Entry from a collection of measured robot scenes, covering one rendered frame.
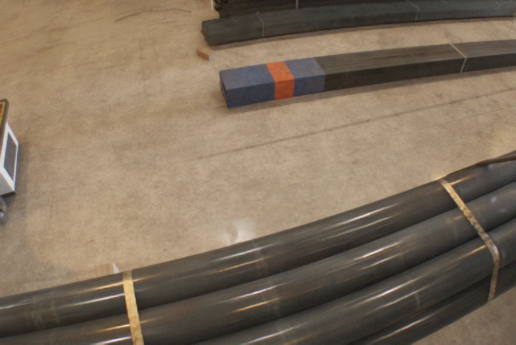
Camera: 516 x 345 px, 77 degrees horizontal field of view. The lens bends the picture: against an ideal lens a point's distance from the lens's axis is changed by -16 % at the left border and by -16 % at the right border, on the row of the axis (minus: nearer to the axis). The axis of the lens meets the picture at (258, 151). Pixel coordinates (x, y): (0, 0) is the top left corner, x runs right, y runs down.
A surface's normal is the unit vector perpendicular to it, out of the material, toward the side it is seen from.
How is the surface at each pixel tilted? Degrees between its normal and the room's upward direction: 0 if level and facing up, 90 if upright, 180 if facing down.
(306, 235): 4
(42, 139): 0
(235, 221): 0
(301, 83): 90
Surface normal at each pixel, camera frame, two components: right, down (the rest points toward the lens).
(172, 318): 0.02, -0.65
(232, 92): 0.27, 0.69
